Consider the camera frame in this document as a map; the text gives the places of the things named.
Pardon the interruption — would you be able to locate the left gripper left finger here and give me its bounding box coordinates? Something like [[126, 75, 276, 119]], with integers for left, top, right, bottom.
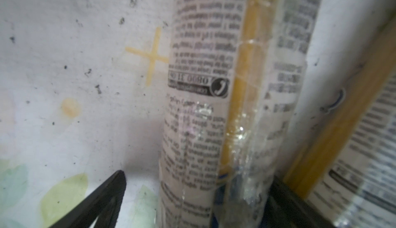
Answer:
[[51, 170, 126, 228]]

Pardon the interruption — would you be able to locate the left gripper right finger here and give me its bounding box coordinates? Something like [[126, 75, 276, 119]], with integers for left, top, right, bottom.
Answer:
[[261, 177, 334, 228]]

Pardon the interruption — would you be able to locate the clear spaghetti bag dark end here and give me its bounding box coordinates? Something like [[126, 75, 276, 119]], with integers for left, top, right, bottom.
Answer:
[[156, 0, 322, 228]]

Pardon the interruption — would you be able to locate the clear spaghetti bag white label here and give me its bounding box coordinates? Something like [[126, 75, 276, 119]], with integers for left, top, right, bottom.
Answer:
[[283, 14, 396, 228]]

